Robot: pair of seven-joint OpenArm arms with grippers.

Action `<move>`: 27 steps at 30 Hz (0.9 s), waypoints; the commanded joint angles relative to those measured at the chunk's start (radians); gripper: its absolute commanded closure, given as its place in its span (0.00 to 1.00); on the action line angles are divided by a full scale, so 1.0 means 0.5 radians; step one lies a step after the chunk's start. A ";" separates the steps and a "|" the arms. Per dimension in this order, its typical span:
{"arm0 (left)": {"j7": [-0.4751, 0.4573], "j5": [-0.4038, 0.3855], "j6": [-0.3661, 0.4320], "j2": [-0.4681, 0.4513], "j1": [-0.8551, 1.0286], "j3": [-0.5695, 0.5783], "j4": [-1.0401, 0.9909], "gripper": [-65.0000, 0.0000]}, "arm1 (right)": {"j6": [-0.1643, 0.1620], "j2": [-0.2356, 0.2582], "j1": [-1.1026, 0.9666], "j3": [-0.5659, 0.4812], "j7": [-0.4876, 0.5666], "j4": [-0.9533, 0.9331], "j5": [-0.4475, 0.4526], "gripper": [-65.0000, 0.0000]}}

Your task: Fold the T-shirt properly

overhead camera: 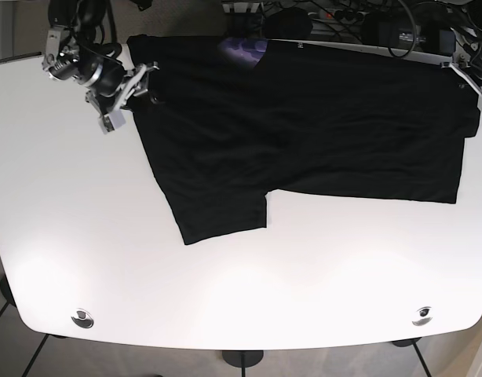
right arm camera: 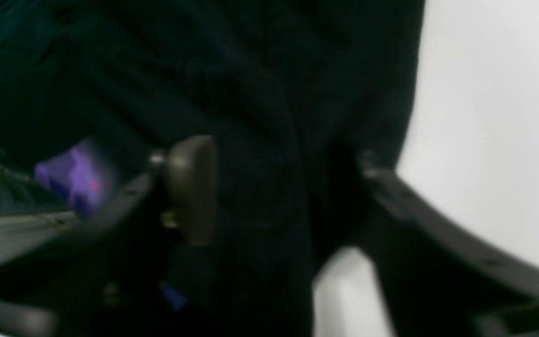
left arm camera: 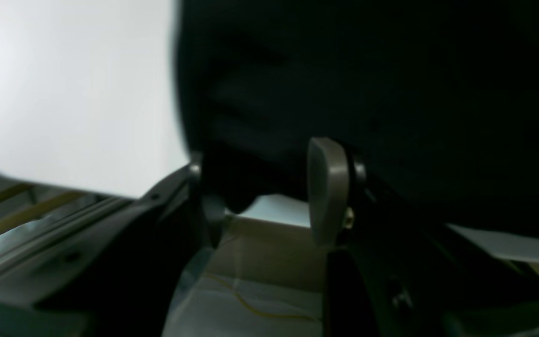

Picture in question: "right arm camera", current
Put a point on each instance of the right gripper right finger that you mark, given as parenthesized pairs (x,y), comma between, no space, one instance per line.
(438,280)

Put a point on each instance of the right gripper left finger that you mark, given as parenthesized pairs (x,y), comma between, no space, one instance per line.
(114,260)

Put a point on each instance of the black printed T-shirt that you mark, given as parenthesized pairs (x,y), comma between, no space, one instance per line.
(275,82)

